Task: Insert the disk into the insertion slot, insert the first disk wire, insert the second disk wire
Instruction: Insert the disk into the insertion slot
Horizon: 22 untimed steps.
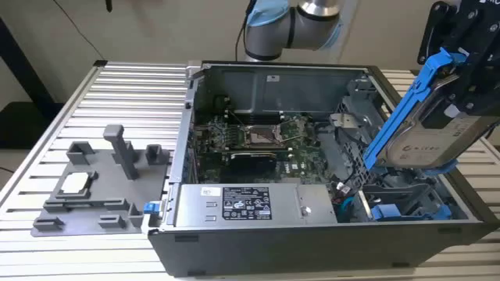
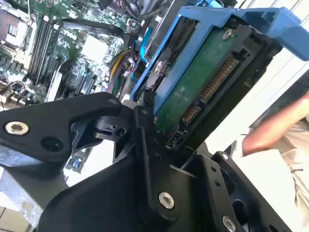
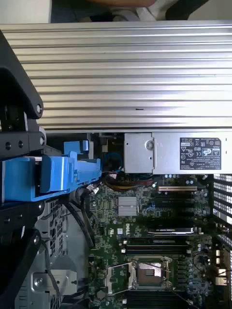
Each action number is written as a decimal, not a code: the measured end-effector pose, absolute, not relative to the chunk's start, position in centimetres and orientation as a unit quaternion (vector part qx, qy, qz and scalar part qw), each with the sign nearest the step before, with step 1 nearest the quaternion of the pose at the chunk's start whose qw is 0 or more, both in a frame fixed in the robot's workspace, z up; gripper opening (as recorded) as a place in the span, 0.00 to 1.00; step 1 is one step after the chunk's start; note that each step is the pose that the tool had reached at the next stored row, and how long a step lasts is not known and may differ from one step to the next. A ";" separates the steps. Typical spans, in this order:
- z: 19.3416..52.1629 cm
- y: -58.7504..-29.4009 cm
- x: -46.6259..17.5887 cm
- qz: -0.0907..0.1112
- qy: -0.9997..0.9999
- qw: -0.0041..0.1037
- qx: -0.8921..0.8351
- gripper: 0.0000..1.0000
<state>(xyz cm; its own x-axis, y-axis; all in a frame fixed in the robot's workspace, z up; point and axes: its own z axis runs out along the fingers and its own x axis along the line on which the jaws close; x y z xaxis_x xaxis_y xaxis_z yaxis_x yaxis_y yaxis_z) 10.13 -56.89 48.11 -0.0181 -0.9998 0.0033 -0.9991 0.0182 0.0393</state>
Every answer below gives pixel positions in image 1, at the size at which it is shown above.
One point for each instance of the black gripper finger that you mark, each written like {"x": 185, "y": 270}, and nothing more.
{"x": 438, "y": 26}
{"x": 481, "y": 73}

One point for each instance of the hard disk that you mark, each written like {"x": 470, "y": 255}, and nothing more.
{"x": 417, "y": 146}

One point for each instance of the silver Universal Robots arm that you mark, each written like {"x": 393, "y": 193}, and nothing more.
{"x": 269, "y": 35}

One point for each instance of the blue disk carrier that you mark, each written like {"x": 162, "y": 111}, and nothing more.
{"x": 384, "y": 212}

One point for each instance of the grey metal inner panel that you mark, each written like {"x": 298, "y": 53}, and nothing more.
{"x": 296, "y": 93}

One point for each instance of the green motherboard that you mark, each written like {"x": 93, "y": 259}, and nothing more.
{"x": 308, "y": 164}

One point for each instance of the black RAM slots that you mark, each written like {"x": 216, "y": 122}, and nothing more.
{"x": 257, "y": 118}

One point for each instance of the CPU socket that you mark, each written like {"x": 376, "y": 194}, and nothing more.
{"x": 258, "y": 137}

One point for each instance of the thin locking lever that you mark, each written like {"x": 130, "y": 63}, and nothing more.
{"x": 236, "y": 116}

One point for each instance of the black graphics card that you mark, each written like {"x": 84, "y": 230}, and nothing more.
{"x": 252, "y": 162}

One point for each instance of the black power supply label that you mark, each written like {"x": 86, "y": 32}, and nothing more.
{"x": 245, "y": 205}

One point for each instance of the white power supply sticker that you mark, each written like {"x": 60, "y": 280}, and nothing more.
{"x": 210, "y": 192}

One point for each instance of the black open PC case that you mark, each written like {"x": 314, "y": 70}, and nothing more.
{"x": 273, "y": 251}

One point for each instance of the black hanging tool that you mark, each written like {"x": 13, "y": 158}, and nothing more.
{"x": 108, "y": 4}

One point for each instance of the grey power supply unit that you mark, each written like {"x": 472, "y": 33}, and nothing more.
{"x": 194, "y": 210}

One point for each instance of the black table corner cap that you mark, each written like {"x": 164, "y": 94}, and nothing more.
{"x": 100, "y": 62}

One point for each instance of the blue case latch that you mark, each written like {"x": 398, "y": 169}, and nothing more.
{"x": 149, "y": 207}

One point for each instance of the grey parts rack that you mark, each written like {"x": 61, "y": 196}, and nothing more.
{"x": 109, "y": 181}

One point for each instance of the silver CPU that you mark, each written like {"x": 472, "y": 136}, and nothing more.
{"x": 76, "y": 183}

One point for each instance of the black stand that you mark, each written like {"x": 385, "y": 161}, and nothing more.
{"x": 30, "y": 126}

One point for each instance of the silver metal bracket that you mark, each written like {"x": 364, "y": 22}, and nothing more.
{"x": 345, "y": 120}

